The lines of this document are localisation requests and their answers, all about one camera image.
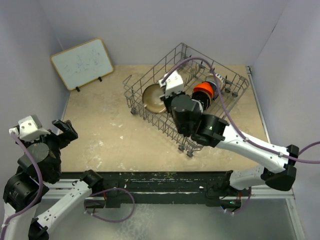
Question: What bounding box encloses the brown glazed bowl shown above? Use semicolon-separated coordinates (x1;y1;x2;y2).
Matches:
142;84;166;114

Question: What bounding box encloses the black glossy bowl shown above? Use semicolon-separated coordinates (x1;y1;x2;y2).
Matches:
191;91;212;111

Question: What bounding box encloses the white orange rimmed striped bowl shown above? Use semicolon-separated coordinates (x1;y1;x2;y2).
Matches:
204;73;226;93

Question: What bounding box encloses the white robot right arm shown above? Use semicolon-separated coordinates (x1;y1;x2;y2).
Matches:
160;92;298;196

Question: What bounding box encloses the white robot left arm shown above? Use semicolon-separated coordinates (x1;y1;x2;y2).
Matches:
0;115;103;240

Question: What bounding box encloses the yellow framed whiteboard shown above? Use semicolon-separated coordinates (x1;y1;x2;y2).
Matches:
50;38;114;91

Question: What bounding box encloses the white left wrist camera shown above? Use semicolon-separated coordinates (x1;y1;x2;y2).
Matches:
8;114;50;142

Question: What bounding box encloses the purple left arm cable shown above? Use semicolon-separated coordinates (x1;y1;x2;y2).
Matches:
0;133;45;240

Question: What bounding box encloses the grey wire dish rack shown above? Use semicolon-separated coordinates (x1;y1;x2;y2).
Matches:
123;43;250;157

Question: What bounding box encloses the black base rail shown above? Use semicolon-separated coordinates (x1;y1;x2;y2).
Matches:
43;169;253;208

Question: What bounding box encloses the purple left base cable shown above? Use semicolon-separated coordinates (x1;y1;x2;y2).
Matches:
83;185;136;222

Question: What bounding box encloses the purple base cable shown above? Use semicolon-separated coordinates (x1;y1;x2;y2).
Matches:
222;187;252;215
83;185;136;222

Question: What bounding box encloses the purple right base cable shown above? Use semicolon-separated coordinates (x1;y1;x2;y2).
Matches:
222;187;252;215

